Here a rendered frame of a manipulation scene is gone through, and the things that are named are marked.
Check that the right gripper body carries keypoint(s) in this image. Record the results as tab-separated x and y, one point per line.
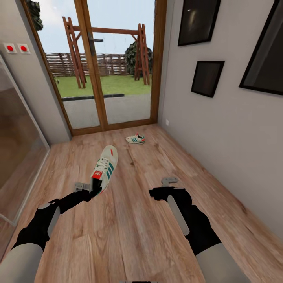
159	192

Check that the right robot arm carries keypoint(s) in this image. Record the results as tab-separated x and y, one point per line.
216	263

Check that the picture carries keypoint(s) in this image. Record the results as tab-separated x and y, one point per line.
264	71

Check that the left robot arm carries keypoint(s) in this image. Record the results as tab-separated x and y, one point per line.
21	264

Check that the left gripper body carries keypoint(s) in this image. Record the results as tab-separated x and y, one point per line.
77	197

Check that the gym shoe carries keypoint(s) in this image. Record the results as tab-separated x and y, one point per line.
104	168
136	139

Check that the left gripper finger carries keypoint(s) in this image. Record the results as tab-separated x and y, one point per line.
95	192

